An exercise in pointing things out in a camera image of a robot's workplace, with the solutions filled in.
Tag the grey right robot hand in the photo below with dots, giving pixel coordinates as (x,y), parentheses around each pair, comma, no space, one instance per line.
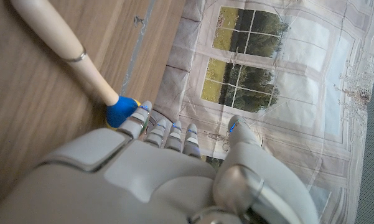
(137,180)

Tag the wooden maraca with colourful head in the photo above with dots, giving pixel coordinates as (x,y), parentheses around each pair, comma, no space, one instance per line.
(65,43)

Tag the printed window backdrop cloth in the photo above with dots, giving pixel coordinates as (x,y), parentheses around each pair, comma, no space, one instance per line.
(298,93)

